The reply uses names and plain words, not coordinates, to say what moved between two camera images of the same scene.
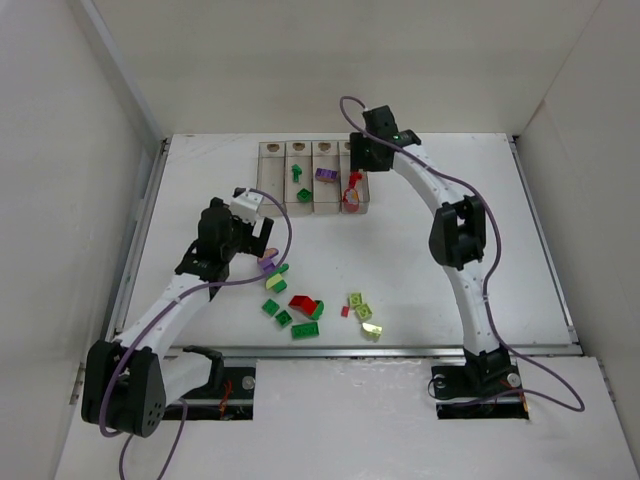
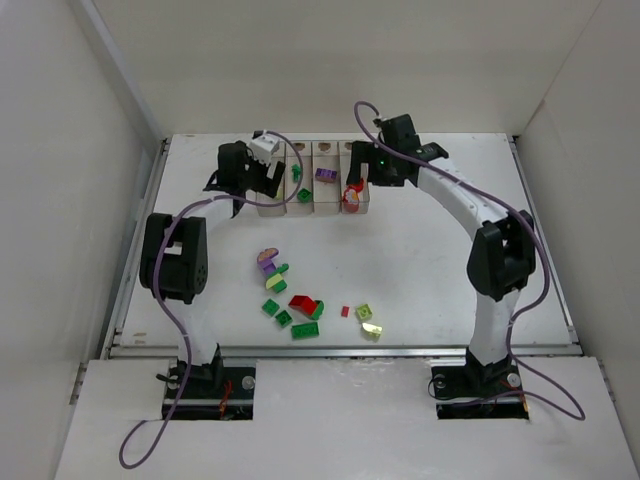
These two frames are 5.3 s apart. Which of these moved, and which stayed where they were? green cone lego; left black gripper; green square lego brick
Moved: left black gripper
Stayed: green square lego brick; green cone lego
